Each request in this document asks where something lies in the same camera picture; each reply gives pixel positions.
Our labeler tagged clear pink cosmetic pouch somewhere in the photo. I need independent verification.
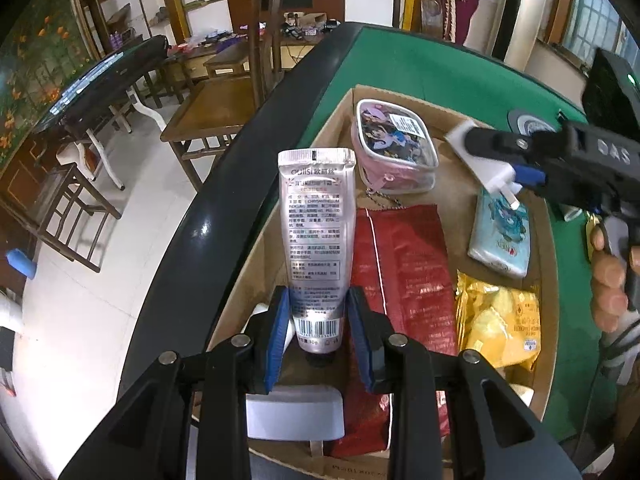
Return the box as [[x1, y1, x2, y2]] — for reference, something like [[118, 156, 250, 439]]
[[350, 99, 439, 195]]

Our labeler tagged silver pink cream tube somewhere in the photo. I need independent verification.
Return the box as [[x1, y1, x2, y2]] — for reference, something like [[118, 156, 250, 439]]
[[278, 148, 357, 356]]

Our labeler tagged maroon cloth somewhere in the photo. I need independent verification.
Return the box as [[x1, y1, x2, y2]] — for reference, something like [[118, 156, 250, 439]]
[[442, 0, 480, 46]]

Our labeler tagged round grey table centre panel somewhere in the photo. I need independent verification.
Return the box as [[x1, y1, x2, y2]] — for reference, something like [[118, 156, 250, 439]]
[[508, 108, 555, 136]]

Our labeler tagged white bottle red label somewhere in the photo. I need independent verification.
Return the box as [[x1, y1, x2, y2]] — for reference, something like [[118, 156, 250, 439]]
[[245, 385, 346, 448]]

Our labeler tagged yellow keychain case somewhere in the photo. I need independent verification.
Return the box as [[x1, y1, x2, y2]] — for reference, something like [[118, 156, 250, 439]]
[[585, 212, 600, 250]]

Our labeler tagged white power adapter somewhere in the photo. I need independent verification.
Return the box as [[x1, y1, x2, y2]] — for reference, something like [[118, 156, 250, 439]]
[[445, 119, 522, 210]]

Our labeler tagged brown cardboard box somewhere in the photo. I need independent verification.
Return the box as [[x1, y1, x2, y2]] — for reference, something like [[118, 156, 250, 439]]
[[250, 86, 559, 479]]

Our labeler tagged red foil pouch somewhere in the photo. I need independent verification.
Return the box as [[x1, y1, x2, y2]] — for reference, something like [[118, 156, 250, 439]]
[[329, 205, 458, 458]]

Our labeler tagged person right hand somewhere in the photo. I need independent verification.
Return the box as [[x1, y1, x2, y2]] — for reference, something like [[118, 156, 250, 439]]
[[590, 226, 628, 334]]

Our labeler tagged white tower air conditioner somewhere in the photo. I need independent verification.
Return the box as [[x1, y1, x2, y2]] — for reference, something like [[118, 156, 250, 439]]
[[488, 0, 547, 72]]

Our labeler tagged light blue tissue pack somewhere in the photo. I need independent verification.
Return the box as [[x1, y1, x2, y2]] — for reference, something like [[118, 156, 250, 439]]
[[468, 188, 530, 278]]

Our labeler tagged wooden chair left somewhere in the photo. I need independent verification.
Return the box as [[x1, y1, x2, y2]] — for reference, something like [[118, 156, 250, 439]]
[[160, 0, 283, 191]]

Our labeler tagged yellow snack packet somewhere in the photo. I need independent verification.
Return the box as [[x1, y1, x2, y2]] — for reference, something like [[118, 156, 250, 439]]
[[456, 271, 541, 370]]

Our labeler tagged wooden chair with maroon cloth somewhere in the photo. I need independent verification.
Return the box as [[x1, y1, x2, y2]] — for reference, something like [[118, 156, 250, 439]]
[[383, 0, 481, 44]]

